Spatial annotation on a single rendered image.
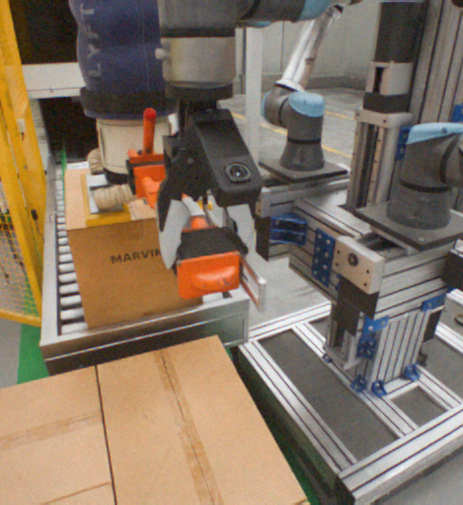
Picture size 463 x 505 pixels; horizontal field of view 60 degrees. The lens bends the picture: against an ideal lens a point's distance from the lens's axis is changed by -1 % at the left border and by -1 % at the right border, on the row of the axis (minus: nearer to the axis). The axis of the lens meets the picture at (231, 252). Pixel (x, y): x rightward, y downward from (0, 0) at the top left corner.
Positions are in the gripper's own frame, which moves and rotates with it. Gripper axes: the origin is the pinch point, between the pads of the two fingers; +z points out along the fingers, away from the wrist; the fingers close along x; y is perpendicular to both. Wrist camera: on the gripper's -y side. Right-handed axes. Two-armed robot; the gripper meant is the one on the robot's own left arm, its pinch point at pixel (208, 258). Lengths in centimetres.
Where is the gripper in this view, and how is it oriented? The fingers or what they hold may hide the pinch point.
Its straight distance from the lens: 50.1
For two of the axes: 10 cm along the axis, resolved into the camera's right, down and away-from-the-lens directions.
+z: 0.0, 8.8, 4.8
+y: -3.2, -4.6, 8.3
